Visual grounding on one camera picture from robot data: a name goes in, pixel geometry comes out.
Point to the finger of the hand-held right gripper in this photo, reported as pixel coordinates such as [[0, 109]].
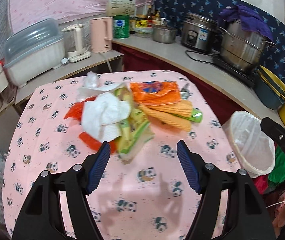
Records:
[[280, 136]]

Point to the yellow label jar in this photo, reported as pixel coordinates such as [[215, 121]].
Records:
[[141, 23]]

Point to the white glass kettle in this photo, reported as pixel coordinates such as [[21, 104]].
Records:
[[77, 40]]

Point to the large steel steamer pot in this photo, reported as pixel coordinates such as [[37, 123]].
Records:
[[242, 47]]

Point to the dark sauce bottle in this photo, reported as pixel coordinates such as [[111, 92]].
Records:
[[132, 25]]

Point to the small steel pot with lid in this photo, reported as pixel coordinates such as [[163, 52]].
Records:
[[163, 33]]

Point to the white power plug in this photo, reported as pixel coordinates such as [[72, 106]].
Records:
[[65, 60]]

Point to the black induction cooker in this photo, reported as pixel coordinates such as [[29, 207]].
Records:
[[232, 70]]

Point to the green snack packet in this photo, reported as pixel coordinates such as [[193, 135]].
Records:
[[132, 132]]

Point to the green tin can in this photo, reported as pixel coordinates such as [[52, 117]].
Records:
[[121, 27]]

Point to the white cup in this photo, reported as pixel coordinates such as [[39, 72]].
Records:
[[0, 78]]

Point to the orange plastic bag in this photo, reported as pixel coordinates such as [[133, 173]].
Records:
[[157, 90]]

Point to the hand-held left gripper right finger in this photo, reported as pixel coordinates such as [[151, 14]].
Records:
[[187, 167]]

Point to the orange label bottle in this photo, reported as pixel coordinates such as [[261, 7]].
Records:
[[157, 16]]

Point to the pink electric kettle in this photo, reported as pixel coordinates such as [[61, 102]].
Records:
[[100, 35]]

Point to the green plastic bag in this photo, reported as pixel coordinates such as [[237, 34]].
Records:
[[281, 166]]

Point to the pink dotted curtain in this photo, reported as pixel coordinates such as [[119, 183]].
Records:
[[57, 2]]

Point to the clear glass container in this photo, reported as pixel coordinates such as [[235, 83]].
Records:
[[143, 32]]

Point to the trash bin with white liner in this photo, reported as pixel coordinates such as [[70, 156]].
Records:
[[250, 140]]

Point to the blue printed wall cloth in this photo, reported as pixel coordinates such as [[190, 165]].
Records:
[[182, 2]]

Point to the white tissue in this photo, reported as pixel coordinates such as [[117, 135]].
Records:
[[102, 115]]

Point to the white dish box clear lid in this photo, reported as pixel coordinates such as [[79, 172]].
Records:
[[37, 55]]

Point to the white and green cardboard box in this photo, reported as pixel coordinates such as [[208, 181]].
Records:
[[120, 3]]

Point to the yellow plate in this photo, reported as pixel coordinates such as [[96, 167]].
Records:
[[275, 80]]

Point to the red plastic wrapper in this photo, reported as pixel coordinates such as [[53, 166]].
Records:
[[73, 112]]

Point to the clear plastic bag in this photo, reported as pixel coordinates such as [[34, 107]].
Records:
[[91, 81]]

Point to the steel rice cooker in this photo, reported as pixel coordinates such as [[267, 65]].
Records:
[[200, 32]]

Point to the pink panda print tablecloth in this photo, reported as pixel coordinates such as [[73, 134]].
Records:
[[132, 192]]

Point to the small green packet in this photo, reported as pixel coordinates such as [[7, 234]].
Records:
[[195, 116]]

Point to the dark green seaweed packet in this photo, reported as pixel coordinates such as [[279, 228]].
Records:
[[185, 93]]

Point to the purple cloth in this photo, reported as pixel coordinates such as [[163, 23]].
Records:
[[247, 17]]

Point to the stacked yellow blue bowls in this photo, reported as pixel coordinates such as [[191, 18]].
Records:
[[266, 96]]

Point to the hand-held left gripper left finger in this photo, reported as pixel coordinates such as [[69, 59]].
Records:
[[98, 167]]

